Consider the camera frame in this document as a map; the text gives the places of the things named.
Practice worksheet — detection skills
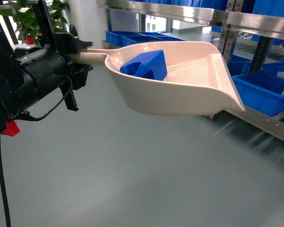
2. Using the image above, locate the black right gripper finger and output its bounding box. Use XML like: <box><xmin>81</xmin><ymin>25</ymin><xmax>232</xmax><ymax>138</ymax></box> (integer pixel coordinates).
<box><xmin>61</xmin><ymin>87</ymin><xmax>79</xmax><ymax>111</ymax></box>

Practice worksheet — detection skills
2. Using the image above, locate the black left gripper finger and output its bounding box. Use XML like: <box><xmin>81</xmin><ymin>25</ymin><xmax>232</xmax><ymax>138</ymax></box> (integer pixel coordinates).
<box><xmin>68</xmin><ymin>38</ymin><xmax>94</xmax><ymax>54</ymax></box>

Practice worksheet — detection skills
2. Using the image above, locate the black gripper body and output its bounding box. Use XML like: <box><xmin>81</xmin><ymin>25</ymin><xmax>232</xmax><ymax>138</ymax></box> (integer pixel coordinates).
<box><xmin>16</xmin><ymin>33</ymin><xmax>91</xmax><ymax>98</ymax></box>

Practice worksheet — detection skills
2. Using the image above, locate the blue plastic part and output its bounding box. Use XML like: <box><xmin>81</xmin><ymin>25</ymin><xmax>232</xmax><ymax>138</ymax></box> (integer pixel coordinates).
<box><xmin>120</xmin><ymin>50</ymin><xmax>168</xmax><ymax>81</ymax></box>

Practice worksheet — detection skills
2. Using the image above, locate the beige plastic dustpan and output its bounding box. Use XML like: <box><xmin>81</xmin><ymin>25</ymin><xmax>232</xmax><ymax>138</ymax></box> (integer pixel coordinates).
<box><xmin>71</xmin><ymin>41</ymin><xmax>245</xmax><ymax>116</ymax></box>

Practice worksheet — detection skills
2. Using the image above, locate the stainless steel roller shelf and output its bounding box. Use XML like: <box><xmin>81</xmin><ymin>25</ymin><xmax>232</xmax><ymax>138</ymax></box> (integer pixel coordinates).
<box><xmin>96</xmin><ymin>0</ymin><xmax>284</xmax><ymax>141</ymax></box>

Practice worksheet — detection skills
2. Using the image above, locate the potted green plant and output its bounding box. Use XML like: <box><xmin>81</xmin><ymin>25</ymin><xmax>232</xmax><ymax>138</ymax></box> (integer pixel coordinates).
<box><xmin>0</xmin><ymin>0</ymin><xmax>70</xmax><ymax>44</ymax></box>

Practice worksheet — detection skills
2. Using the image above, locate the blue plastic crate right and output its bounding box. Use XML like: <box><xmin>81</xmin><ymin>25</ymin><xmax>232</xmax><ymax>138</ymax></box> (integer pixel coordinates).
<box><xmin>232</xmin><ymin>71</ymin><xmax>284</xmax><ymax>117</ymax></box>

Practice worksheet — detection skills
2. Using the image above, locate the black cable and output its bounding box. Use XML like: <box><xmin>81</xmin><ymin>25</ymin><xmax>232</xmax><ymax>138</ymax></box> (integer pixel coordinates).
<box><xmin>0</xmin><ymin>75</ymin><xmax>74</xmax><ymax>227</ymax></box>

